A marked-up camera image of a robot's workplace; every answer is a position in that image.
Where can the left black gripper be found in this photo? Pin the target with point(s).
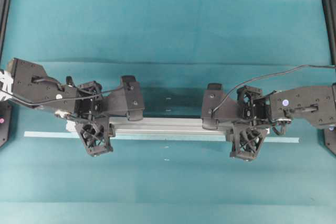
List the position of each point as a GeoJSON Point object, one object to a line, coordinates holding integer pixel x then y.
{"type": "Point", "coordinates": [84, 103]}

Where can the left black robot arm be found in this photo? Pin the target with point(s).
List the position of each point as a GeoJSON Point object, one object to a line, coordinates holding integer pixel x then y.
{"type": "Point", "coordinates": [27, 84]}

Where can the pale tape strip on table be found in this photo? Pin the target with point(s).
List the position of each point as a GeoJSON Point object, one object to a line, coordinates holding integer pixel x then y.
{"type": "Point", "coordinates": [283, 140]}

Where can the left black frame post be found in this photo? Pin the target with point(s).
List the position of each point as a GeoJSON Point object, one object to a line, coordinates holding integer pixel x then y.
{"type": "Point", "coordinates": [4, 10]}

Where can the right black frame post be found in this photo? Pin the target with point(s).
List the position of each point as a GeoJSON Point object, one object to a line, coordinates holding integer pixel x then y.
{"type": "Point", "coordinates": [329, 13]}

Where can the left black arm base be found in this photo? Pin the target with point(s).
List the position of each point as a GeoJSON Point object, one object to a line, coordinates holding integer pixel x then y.
{"type": "Point", "coordinates": [6, 114]}

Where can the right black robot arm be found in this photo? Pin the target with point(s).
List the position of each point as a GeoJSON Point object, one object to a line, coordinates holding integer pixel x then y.
{"type": "Point", "coordinates": [315, 104]}

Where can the black frame post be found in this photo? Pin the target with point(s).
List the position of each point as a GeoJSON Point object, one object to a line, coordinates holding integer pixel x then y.
{"type": "Point", "coordinates": [4, 10]}
{"type": "Point", "coordinates": [329, 13]}

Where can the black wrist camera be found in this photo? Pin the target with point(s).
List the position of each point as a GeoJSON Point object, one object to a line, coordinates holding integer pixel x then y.
{"type": "Point", "coordinates": [214, 107]}
{"type": "Point", "coordinates": [126, 100]}

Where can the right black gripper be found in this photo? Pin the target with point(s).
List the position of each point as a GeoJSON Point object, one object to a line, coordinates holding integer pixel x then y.
{"type": "Point", "coordinates": [251, 107]}

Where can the long silver aluminium rail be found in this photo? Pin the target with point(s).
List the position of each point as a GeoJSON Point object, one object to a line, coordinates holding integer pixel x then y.
{"type": "Point", "coordinates": [170, 129]}

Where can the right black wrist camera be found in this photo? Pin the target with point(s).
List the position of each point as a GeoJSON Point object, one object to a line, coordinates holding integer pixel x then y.
{"type": "Point", "coordinates": [214, 107]}

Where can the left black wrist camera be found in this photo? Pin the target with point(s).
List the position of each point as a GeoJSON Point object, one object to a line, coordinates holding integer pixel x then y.
{"type": "Point", "coordinates": [126, 100]}

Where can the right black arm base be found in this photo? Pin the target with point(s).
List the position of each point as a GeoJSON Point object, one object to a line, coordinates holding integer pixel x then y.
{"type": "Point", "coordinates": [330, 139]}

